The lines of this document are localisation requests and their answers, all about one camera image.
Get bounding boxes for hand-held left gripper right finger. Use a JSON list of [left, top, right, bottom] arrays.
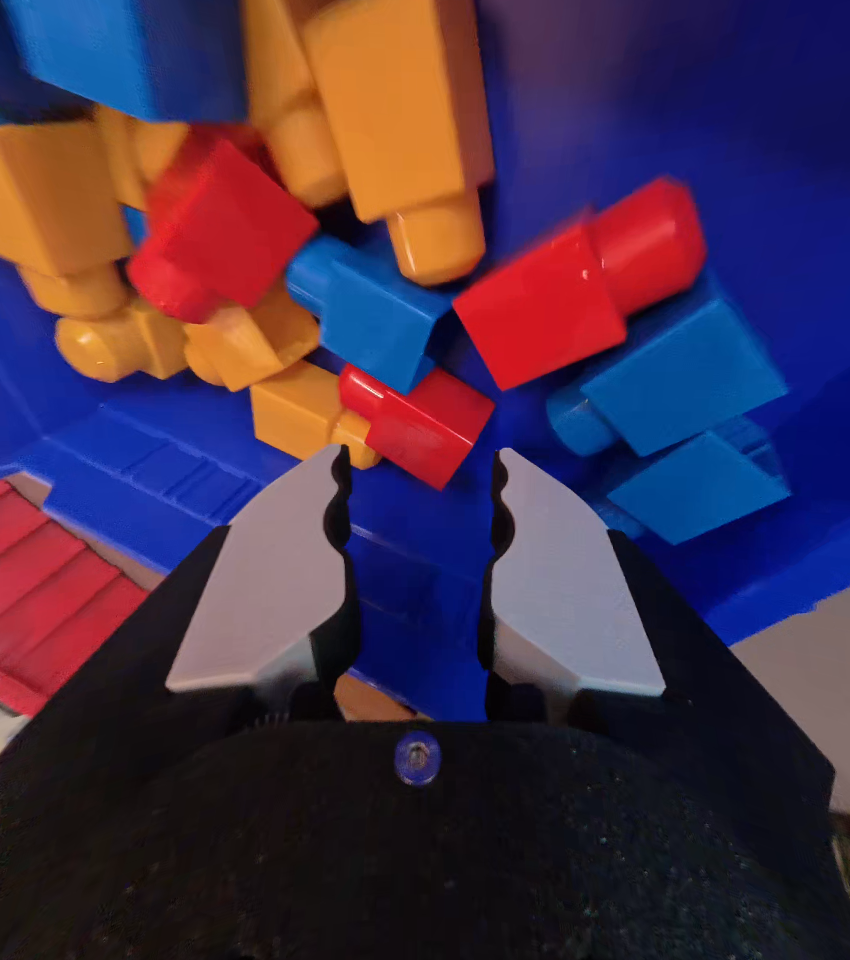
[[477, 447, 667, 723]]

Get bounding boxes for pile of mixed mega blocks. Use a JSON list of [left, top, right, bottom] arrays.
[[0, 0, 793, 545]]

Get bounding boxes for red plastic bin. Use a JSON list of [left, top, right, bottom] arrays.
[[0, 442, 152, 717]]

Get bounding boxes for blue plastic bin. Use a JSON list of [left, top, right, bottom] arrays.
[[0, 0, 850, 721]]

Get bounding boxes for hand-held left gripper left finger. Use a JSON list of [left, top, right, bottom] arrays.
[[165, 444, 363, 714]]

